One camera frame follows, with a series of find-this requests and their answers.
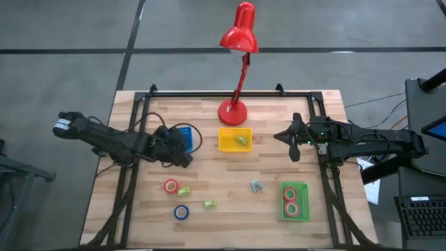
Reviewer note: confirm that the black frame clamp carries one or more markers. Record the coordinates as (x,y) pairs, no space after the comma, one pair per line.
(280,89)
(153,88)

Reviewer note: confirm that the green staple box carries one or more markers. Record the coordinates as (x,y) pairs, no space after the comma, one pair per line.
(210,204)
(242,140)
(184,191)

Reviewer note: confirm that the white paper sheet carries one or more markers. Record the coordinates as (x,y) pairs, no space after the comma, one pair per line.
(373,188)

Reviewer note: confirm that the blue plastic basket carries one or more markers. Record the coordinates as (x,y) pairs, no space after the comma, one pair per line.
(186,137)

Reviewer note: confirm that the red tape roll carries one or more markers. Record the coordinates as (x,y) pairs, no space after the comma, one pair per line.
(290,188)
(165,186)
(285,209)

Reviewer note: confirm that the black pole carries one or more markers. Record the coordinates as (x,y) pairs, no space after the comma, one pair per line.
(433,81)

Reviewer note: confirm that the black keyboard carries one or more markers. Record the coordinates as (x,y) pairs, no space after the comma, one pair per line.
(423,218)

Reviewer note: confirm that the grey laptop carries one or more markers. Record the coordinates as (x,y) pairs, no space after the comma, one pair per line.
(418,111)

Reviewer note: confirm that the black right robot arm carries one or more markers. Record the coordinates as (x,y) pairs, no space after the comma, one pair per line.
(366,137)

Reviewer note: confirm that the blue tape roll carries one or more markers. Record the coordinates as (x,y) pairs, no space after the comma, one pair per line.
(175,212)

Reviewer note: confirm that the green plastic basket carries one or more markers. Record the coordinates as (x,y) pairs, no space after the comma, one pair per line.
(305,202)

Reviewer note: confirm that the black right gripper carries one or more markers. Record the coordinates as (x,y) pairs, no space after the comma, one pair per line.
(313,134)

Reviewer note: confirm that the black aluminium table frame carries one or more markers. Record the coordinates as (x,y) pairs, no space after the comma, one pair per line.
(195,94)

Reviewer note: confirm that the grey metal stand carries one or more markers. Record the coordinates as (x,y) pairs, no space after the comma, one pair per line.
(24,172)

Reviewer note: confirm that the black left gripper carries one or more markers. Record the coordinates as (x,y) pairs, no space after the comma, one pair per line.
(167,143)

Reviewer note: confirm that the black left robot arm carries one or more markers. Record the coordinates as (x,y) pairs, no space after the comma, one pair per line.
(104,137)

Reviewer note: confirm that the yellow plastic basket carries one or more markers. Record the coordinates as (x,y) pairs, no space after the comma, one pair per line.
(226,139)

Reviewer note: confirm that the red lamp stand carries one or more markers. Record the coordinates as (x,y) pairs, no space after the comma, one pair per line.
(233,113)

